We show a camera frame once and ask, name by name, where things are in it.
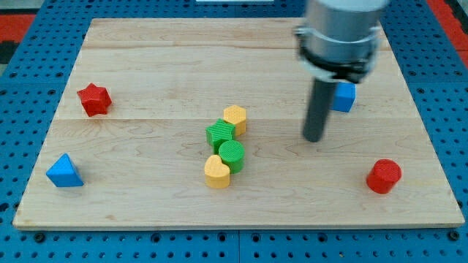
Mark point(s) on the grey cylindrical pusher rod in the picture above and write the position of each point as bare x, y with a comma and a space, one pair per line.
320, 101

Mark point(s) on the blue cube block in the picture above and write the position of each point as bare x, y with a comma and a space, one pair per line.
344, 97

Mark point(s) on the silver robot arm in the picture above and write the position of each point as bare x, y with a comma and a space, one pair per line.
338, 41

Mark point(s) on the yellow hexagon block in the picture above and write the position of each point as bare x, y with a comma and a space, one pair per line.
236, 116

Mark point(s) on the red cylinder block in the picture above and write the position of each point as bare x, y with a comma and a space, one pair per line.
384, 175

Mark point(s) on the green cylinder block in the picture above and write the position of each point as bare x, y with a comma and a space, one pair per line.
232, 154

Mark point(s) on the green star block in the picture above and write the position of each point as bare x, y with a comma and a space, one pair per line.
218, 133

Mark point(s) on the yellow heart block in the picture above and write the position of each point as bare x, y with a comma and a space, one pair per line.
217, 174

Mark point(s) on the wooden board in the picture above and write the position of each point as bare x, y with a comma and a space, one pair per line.
197, 124

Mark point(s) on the red star block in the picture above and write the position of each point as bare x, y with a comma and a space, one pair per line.
95, 100

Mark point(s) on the blue triangle block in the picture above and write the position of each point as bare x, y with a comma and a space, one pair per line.
63, 173

